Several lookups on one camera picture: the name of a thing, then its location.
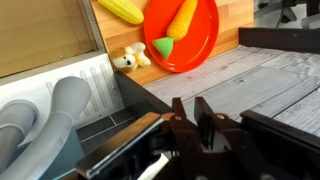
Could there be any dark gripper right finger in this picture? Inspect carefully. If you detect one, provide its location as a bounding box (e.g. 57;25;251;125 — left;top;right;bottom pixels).
193;96;278;180

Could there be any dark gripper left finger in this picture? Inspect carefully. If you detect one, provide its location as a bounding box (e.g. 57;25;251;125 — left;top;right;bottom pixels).
161;97;209;180

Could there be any grey toy faucet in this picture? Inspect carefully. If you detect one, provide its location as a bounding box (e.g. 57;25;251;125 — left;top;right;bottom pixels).
0;76;92;180

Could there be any grey wood-print backdrop panel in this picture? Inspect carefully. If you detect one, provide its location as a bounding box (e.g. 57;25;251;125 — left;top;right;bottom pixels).
143;44;320;138

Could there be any red plastic plate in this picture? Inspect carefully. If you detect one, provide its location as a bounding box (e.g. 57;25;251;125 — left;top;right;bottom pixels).
143;0;220;74

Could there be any small plush dog toy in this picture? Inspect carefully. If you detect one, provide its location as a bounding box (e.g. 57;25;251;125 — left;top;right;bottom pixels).
110;41;152;72

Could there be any toy carrot with green top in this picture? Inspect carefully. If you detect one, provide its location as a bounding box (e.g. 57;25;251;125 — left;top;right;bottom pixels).
151;0;199;60

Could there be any grey office chair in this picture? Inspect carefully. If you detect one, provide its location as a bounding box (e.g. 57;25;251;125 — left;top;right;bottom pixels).
253;0;320;30

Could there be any yellow toy corn cob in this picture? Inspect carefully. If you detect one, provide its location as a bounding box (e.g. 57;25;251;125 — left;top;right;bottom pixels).
97;0;145;26

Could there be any white toy sink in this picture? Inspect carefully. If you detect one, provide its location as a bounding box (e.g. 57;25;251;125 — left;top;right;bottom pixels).
0;0;126;148

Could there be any black slanted frame bar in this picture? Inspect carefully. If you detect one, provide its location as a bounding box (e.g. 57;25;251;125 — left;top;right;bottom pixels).
238;27;320;55

